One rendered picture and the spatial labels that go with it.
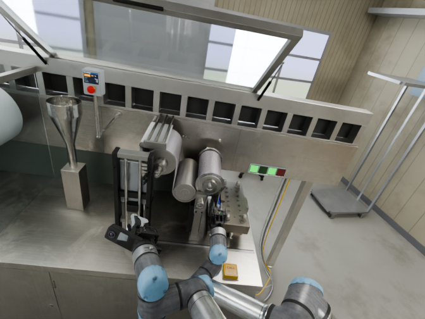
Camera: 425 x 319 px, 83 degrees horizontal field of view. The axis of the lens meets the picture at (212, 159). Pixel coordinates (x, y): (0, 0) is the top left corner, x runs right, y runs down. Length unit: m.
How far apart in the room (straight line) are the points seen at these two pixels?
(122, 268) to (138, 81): 0.93
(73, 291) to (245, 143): 1.21
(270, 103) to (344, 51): 3.16
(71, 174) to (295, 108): 1.26
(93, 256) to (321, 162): 1.40
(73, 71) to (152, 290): 1.16
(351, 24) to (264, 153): 3.21
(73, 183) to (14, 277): 0.50
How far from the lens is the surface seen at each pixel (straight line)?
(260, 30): 0.93
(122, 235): 0.83
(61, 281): 1.51
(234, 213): 1.42
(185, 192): 1.25
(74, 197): 1.54
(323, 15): 4.13
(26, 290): 1.66
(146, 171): 1.05
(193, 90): 1.35
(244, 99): 1.38
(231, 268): 1.31
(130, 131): 1.50
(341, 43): 4.41
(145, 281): 0.69
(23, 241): 1.52
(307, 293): 1.02
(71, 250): 1.41
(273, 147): 1.52
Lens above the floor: 1.97
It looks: 30 degrees down
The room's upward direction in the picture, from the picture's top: 11 degrees clockwise
